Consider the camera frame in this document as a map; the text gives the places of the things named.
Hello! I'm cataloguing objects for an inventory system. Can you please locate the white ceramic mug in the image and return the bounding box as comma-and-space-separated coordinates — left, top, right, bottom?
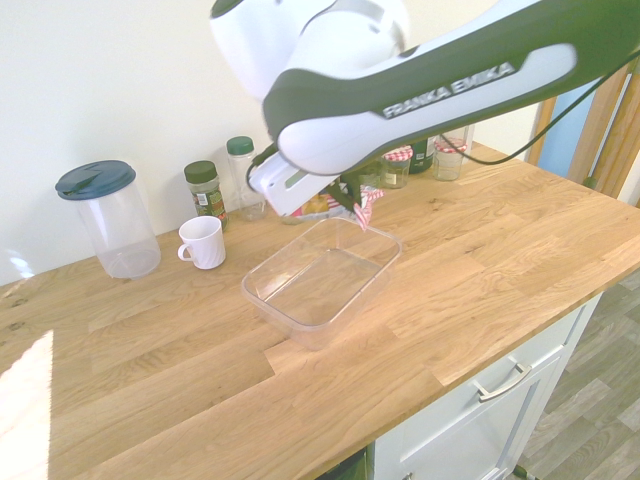
176, 215, 228, 272

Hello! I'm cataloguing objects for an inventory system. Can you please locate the white counter cabinet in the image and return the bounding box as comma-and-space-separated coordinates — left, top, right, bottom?
373, 292, 604, 480

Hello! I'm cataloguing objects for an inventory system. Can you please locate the clear bottle green lid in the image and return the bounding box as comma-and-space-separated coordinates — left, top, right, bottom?
225, 135, 268, 223

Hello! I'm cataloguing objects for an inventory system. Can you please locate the spice jar dark lid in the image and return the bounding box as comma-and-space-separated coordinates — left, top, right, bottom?
183, 159, 231, 233

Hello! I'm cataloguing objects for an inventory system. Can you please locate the red striped potato chip bag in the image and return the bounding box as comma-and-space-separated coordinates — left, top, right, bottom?
298, 185, 389, 235

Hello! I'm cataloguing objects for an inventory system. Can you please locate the clear pitcher blue lid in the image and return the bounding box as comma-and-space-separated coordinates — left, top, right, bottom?
54, 159, 163, 280

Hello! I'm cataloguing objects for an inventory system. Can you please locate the silver drawer bar handle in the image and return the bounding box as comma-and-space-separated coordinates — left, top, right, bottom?
472, 363, 533, 404

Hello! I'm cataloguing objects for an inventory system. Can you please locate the wooden door frame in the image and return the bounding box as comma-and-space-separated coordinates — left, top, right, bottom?
532, 62, 640, 209

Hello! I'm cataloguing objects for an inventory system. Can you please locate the clear plastic rectangular container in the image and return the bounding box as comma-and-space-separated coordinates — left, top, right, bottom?
241, 215, 404, 351

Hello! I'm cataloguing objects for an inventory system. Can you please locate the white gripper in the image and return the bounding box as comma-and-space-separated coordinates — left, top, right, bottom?
247, 154, 367, 219

